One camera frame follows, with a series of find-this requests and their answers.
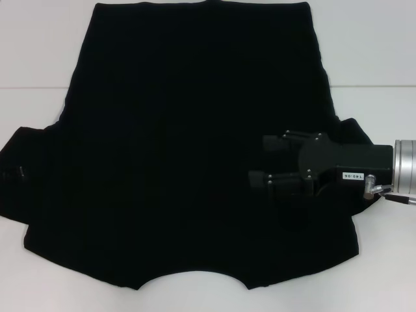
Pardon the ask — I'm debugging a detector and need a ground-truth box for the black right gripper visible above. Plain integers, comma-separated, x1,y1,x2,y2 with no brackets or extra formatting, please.
248,129,395,198

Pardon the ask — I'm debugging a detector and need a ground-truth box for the black t-shirt with FREE print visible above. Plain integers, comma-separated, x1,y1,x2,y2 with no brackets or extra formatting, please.
0,0,385,291

